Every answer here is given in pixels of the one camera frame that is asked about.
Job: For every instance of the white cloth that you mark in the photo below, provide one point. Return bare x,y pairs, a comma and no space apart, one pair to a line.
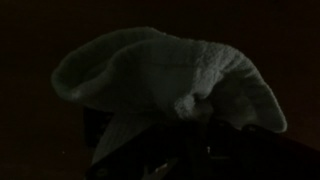
146,77

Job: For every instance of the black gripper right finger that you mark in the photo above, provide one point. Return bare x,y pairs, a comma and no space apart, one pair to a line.
254,153

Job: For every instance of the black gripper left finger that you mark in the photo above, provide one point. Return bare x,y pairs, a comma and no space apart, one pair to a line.
159,153

